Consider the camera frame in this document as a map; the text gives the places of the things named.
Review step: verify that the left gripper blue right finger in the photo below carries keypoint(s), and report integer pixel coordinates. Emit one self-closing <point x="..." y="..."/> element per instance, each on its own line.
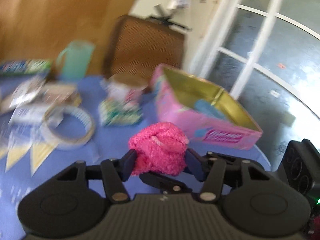
<point x="196" y="164"/>

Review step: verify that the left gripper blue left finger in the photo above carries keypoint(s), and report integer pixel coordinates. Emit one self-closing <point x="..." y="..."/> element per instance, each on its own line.
<point x="127" y="164"/>

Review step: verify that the pink fluffy cloth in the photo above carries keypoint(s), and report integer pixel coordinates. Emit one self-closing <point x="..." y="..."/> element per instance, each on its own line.
<point x="160" y="148"/>

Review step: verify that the green patterned tissue packet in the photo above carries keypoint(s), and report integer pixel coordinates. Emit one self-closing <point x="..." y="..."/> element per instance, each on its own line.
<point x="115" y="113"/>

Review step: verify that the white barcode wipes packet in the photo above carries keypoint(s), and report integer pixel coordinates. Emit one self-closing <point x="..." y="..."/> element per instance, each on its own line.
<point x="29" y="114"/>

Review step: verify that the smiley face packet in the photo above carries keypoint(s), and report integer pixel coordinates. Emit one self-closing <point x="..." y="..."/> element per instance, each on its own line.
<point x="25" y="93"/>

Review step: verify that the pink biscuit tin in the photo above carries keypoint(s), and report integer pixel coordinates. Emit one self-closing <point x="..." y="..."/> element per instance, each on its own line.
<point x="203" y="110"/>

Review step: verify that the round paper tub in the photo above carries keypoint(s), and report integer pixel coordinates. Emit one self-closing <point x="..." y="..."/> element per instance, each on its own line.
<point x="126" y="88"/>

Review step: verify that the clear tape roll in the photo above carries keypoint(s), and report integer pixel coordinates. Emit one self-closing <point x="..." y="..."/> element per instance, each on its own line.
<point x="67" y="127"/>

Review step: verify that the blue patterned tablecloth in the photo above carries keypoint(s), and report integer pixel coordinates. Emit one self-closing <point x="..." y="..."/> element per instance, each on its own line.
<point x="108" y="142"/>

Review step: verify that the silver foil packet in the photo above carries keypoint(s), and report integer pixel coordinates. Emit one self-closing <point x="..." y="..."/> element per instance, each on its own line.
<point x="59" y="93"/>

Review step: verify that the teal plastic mug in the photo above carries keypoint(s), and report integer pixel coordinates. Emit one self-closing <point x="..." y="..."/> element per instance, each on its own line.
<point x="75" y="59"/>

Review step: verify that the brown woven chair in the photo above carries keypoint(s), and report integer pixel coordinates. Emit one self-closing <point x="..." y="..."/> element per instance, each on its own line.
<point x="137" y="46"/>

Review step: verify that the toothpaste box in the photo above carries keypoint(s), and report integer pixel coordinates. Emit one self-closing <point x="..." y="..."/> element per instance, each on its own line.
<point x="25" y="67"/>

